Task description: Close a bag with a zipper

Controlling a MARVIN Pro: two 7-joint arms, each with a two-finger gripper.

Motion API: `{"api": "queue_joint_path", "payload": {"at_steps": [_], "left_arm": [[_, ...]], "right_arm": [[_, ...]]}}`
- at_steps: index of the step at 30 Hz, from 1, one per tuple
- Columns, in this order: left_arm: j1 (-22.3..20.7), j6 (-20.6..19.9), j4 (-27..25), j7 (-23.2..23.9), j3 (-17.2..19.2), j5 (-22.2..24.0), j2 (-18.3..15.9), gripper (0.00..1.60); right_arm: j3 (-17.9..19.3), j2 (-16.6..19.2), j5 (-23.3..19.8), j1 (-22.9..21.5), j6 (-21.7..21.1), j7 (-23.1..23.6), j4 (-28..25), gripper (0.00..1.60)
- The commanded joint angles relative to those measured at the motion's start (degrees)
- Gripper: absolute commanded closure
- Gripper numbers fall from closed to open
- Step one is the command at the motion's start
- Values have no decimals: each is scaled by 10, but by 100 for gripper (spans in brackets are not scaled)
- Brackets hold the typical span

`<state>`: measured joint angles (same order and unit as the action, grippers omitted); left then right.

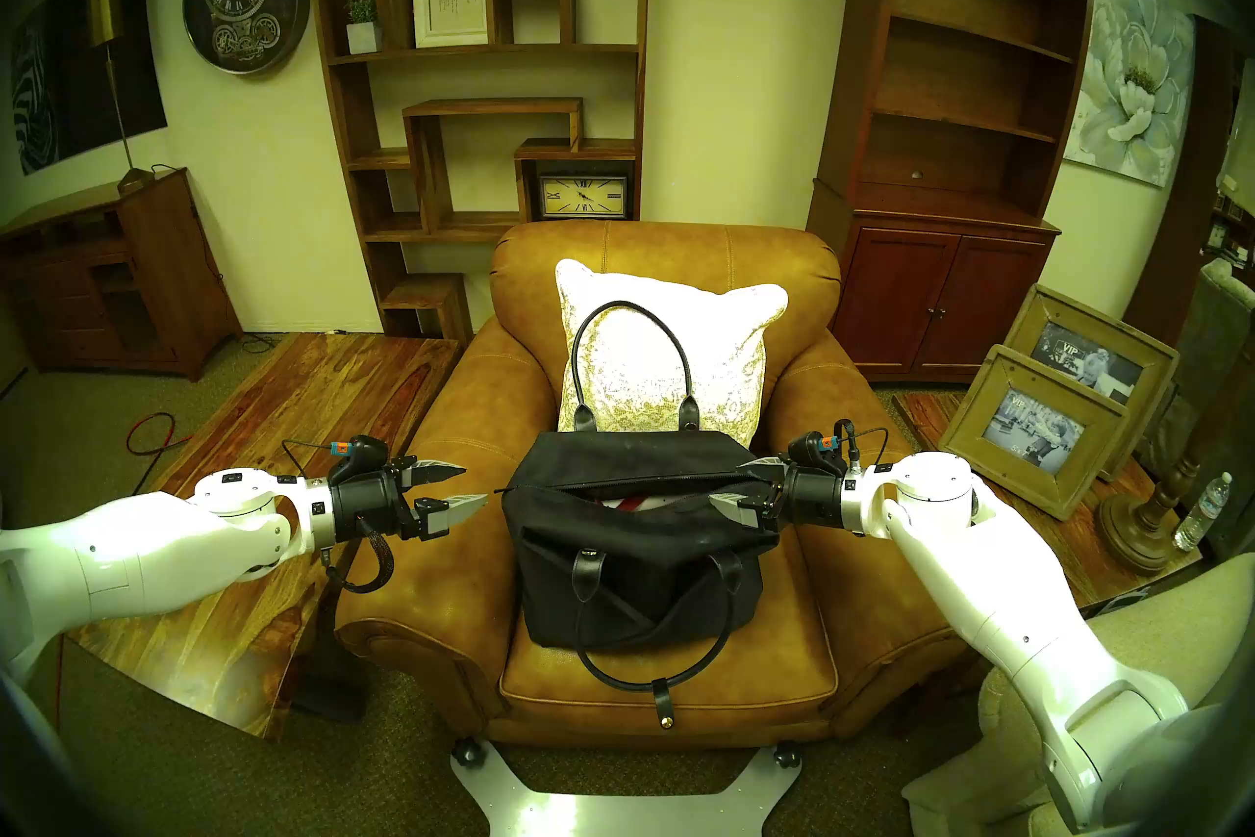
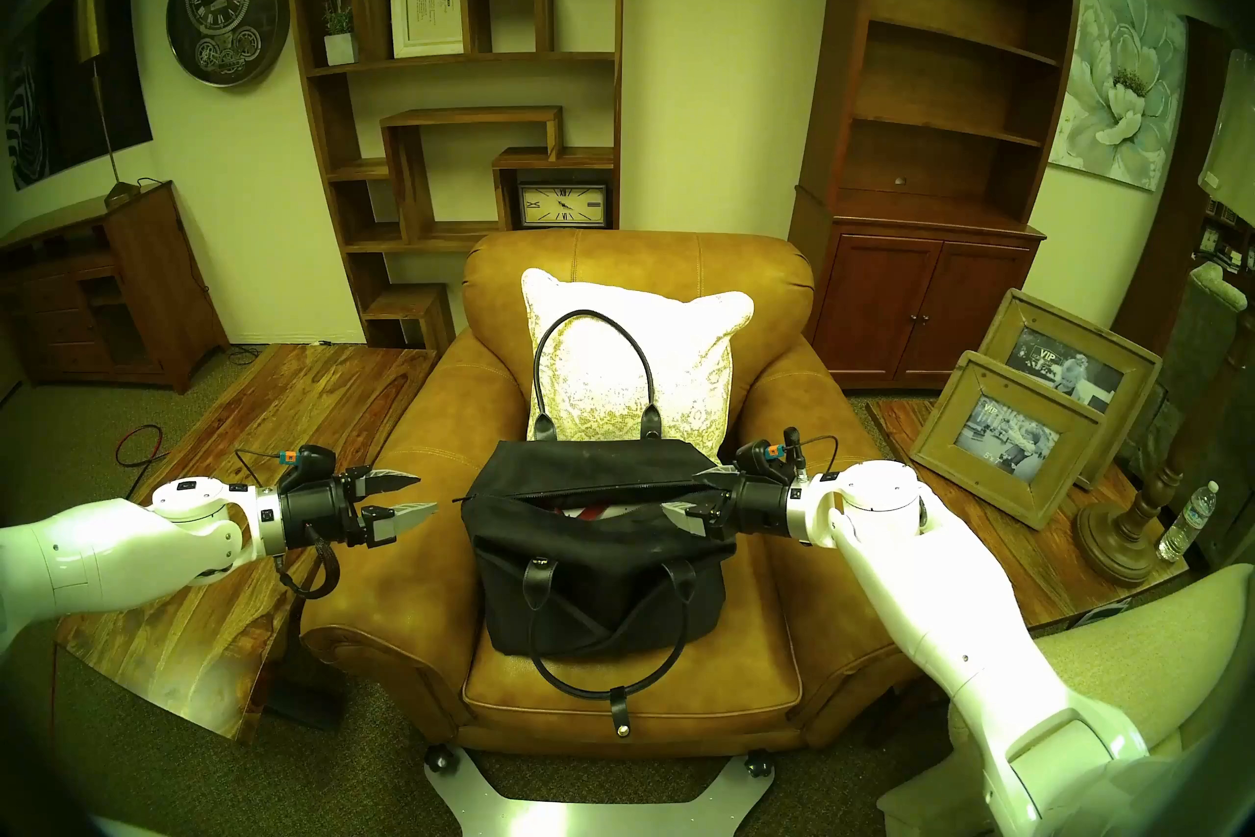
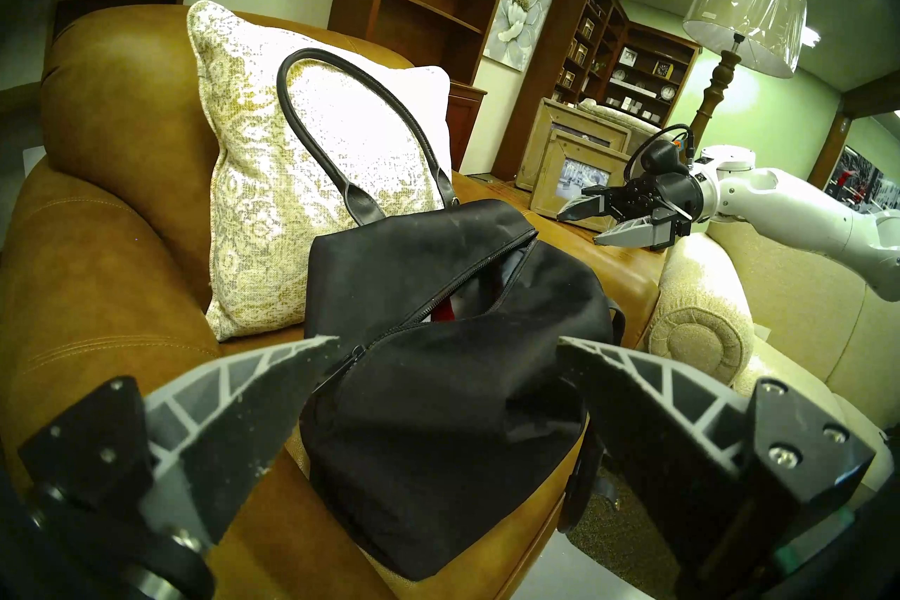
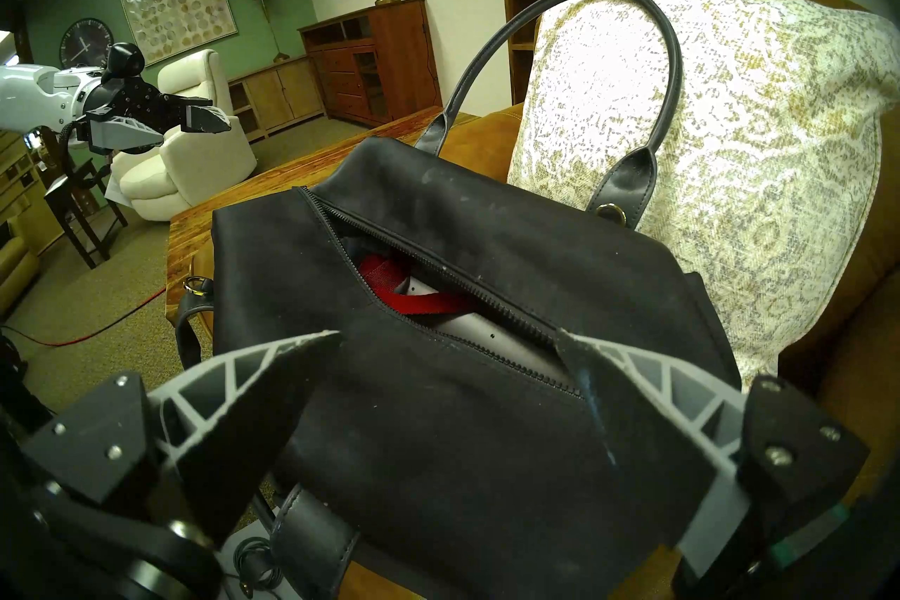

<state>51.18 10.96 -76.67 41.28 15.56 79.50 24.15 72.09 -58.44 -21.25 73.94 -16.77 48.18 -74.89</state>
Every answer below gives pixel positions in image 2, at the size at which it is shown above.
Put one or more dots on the dark zebra wall painting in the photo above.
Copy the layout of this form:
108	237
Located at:
59	80

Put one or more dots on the tall wooden hutch bookcase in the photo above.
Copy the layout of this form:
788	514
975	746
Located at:
882	305

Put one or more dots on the small rustic wood picture frame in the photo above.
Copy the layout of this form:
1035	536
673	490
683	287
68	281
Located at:
1010	438

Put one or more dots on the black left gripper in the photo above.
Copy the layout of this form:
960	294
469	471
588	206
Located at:
324	516

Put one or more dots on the turned wood table lamp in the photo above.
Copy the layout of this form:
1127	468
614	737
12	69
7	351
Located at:
1113	551

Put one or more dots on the clear plastic water bottle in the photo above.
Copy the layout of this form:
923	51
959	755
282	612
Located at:
1186	526

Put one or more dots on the black zipper handbag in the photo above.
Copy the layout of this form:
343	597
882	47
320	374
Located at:
588	590

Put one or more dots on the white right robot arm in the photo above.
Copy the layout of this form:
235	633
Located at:
931	609

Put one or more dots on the round black wall clock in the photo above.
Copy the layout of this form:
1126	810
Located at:
227	14

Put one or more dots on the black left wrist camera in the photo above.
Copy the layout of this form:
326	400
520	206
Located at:
312	464

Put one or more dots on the asymmetric wooden bookshelf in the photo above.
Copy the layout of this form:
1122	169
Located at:
461	116

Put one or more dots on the dark red wood sideboard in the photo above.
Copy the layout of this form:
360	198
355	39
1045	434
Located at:
147	286

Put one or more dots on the red and white cloth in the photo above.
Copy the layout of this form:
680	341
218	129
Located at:
588	511

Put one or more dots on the long rosewood coffee table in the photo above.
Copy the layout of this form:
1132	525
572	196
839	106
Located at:
275	413

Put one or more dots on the white flower painting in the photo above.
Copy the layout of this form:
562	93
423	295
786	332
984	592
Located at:
1118	80

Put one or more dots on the cream patterned cushion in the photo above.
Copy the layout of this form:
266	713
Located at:
598	374

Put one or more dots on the square rosewood side table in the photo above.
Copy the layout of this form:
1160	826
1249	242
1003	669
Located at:
1029	560

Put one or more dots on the beige upholstered chair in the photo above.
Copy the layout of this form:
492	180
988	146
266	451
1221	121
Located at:
1191	355

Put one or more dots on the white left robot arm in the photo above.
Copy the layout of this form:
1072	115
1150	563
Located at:
98	551

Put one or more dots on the tan leather armchair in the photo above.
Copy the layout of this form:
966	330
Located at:
422	551

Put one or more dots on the rectangular mantel clock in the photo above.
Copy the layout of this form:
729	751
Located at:
562	204

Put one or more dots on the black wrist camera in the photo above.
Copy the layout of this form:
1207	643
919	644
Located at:
312	464
760	457

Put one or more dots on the beige fabric sofa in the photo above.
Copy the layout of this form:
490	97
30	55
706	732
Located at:
1157	649

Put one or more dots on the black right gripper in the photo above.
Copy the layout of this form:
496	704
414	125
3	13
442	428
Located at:
760	508

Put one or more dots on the white framed certificate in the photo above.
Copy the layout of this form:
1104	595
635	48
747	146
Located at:
426	6

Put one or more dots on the small potted plant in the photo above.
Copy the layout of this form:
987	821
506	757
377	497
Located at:
340	48

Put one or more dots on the large rustic wood picture frame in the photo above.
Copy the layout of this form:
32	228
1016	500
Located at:
1069	364

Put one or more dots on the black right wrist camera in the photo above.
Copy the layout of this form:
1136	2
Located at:
760	457

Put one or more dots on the black caster wheel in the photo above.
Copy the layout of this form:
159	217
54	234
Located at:
757	763
438	759

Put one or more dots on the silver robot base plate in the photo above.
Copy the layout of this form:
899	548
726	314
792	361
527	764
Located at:
588	815

